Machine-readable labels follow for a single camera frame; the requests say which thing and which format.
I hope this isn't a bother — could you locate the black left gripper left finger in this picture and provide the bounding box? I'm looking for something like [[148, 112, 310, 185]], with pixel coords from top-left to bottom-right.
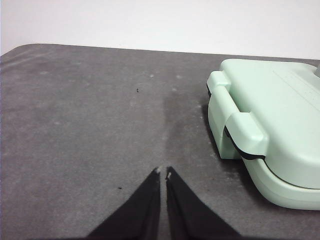
[[87, 166, 162, 240]]

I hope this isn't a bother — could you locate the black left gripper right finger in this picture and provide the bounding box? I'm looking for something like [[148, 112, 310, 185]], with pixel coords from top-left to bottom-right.
[[165, 166, 241, 240]]

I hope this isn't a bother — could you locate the green breakfast machine base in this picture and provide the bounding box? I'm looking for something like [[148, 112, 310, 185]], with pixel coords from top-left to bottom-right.
[[206, 86, 320, 211]]

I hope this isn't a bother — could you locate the green griddle cover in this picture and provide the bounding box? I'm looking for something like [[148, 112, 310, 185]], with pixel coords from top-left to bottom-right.
[[206, 58, 320, 186]]

